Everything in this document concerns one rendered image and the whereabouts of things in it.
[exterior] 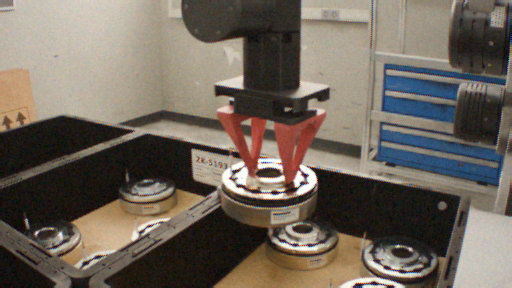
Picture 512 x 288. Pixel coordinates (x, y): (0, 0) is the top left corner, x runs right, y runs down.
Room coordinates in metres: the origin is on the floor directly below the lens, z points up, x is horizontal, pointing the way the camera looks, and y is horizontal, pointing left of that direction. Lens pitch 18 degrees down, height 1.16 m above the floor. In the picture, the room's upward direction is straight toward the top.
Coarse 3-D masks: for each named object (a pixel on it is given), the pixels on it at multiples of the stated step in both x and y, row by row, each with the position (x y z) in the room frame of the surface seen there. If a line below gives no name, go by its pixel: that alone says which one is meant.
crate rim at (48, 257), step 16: (112, 144) 0.71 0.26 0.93; (192, 144) 0.72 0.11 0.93; (208, 144) 0.71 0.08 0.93; (80, 160) 0.64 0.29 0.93; (32, 176) 0.55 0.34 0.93; (0, 192) 0.50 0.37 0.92; (192, 208) 0.46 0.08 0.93; (0, 224) 0.40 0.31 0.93; (160, 224) 0.42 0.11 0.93; (16, 240) 0.37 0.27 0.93; (144, 240) 0.38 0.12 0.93; (48, 256) 0.34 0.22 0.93; (112, 256) 0.35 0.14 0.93; (64, 272) 0.31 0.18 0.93; (80, 272) 0.32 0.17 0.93; (96, 272) 0.32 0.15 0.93
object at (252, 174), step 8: (256, 168) 0.44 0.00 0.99; (264, 168) 0.44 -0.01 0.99; (272, 168) 0.44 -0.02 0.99; (280, 168) 0.44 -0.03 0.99; (248, 176) 0.42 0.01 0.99; (256, 176) 0.41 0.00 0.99; (256, 184) 0.40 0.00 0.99; (264, 184) 0.40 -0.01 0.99; (272, 184) 0.40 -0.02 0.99; (280, 184) 0.40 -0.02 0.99
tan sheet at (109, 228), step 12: (180, 192) 0.72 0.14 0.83; (108, 204) 0.66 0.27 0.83; (180, 204) 0.67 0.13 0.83; (192, 204) 0.68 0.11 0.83; (84, 216) 0.61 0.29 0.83; (96, 216) 0.62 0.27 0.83; (108, 216) 0.62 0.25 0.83; (120, 216) 0.62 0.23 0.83; (132, 216) 0.62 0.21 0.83; (144, 216) 0.62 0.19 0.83; (156, 216) 0.63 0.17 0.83; (168, 216) 0.63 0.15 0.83; (84, 228) 0.57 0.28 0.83; (96, 228) 0.58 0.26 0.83; (108, 228) 0.58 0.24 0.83; (120, 228) 0.58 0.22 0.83; (132, 228) 0.58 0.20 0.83; (84, 240) 0.54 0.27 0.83; (96, 240) 0.54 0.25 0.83; (108, 240) 0.54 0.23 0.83; (120, 240) 0.54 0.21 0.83; (96, 252) 0.51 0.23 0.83
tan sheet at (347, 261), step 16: (352, 240) 0.55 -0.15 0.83; (368, 240) 0.55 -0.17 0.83; (256, 256) 0.51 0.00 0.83; (336, 256) 0.51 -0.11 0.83; (352, 256) 0.50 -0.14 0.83; (240, 272) 0.47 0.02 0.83; (256, 272) 0.47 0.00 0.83; (272, 272) 0.47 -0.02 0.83; (288, 272) 0.47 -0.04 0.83; (304, 272) 0.47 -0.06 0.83; (320, 272) 0.47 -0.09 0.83; (336, 272) 0.47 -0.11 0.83; (352, 272) 0.46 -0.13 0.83
